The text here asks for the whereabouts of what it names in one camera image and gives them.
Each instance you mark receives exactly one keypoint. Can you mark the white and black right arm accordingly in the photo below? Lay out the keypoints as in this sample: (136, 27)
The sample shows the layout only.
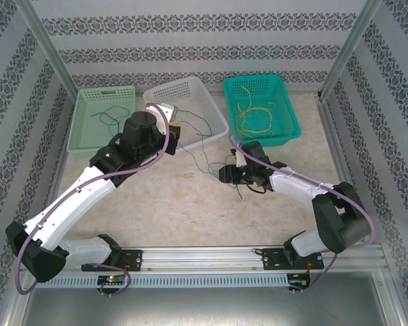
(339, 220)

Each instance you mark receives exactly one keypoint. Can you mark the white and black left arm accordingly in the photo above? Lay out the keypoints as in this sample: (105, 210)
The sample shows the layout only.
(71, 203)

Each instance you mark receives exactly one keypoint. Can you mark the white plastic basket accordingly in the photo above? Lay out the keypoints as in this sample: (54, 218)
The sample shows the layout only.
(190, 95)

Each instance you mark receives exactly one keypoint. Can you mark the light green plastic basket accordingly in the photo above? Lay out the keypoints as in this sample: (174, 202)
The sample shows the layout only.
(88, 136)

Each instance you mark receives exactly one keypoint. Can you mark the teal plastic basket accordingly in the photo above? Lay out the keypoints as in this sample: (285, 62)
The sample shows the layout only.
(281, 102)

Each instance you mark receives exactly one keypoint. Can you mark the small circuit board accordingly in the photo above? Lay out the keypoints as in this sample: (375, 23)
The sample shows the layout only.
(300, 283)
(112, 279)

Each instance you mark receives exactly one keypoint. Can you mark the metal sheet shelf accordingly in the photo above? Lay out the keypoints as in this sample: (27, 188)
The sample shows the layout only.
(203, 309)

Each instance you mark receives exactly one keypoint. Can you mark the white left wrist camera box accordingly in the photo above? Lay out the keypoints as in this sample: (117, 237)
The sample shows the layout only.
(168, 112)

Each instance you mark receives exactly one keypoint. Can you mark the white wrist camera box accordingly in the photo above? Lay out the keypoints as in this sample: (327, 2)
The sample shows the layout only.
(168, 112)
(240, 161)

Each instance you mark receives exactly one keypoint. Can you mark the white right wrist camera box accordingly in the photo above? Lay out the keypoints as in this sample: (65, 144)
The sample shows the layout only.
(240, 161)

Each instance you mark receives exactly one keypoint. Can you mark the aluminium side rail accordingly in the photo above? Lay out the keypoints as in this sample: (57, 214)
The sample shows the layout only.
(64, 136)
(345, 163)

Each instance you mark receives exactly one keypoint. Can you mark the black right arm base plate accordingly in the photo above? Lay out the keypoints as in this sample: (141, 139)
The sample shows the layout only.
(269, 259)

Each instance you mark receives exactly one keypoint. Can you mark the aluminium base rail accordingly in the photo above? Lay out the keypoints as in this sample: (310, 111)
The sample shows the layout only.
(197, 258)

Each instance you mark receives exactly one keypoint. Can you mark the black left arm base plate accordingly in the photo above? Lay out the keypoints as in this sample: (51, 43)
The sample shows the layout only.
(135, 259)

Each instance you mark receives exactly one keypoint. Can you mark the aluminium frame post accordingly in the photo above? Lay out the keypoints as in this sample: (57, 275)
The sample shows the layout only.
(47, 44)
(353, 44)

